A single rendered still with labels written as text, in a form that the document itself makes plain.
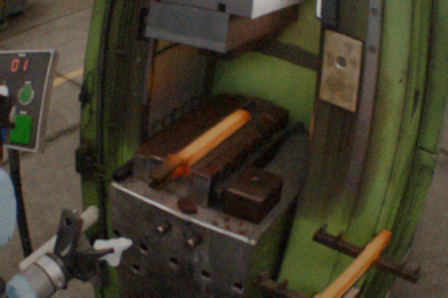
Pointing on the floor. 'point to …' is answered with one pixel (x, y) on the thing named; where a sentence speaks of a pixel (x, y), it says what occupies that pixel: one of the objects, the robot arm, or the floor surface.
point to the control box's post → (19, 199)
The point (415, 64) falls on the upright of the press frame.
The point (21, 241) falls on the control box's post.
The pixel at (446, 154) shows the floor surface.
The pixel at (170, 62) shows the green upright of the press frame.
